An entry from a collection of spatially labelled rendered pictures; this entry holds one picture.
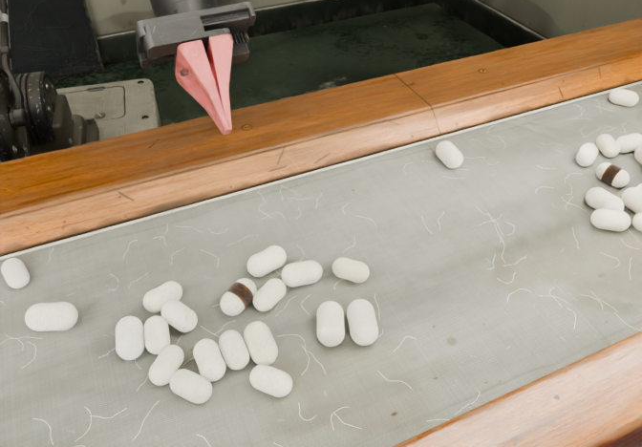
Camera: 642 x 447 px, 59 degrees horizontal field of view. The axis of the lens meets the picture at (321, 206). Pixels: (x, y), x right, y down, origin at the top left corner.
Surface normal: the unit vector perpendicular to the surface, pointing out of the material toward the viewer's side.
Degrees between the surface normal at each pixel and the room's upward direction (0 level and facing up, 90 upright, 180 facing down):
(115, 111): 0
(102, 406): 0
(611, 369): 0
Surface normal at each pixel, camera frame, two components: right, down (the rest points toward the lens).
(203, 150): 0.00, -0.75
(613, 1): -0.90, 0.28
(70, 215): 0.30, -0.11
